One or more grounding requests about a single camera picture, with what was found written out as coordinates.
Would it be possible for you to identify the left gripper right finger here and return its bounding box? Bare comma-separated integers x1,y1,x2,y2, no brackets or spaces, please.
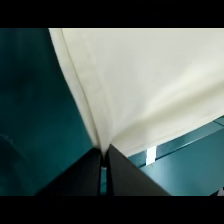
105,143,172,197

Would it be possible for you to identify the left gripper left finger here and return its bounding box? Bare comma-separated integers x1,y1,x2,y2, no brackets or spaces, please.
35,147,103,197

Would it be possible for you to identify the white shirt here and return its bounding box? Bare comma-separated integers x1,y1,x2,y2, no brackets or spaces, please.
48,28,224,158

